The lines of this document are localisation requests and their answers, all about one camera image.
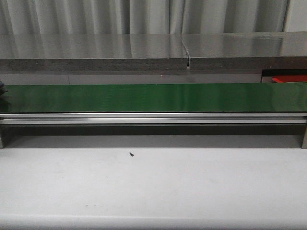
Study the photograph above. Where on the grey stone slab left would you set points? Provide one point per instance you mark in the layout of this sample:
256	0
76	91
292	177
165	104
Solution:
97	52

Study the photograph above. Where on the grey stone slab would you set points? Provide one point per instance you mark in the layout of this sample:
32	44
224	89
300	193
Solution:
246	51
97	52

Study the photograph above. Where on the red plastic bin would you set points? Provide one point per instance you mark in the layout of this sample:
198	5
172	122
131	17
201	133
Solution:
290	78

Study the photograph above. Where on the green conveyor belt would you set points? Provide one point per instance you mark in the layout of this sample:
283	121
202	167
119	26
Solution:
237	97

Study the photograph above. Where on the grey stone slab right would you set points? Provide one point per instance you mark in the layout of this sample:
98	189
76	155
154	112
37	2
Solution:
246	51

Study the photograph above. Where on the right conveyor support leg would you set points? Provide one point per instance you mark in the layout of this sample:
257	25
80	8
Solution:
304	140

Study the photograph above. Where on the conveyor support leg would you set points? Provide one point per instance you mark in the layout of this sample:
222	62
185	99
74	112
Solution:
304	140
4	136

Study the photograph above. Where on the red push button lying sideways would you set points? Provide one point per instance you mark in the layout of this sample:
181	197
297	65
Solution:
3	90

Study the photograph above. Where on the left conveyor support leg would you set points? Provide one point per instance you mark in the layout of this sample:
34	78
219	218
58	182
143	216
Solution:
4	136

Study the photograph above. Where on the grey curtain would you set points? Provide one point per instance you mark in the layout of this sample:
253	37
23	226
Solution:
80	17

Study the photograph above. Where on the aluminium conveyor frame rail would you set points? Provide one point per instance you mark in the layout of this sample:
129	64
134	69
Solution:
152	118

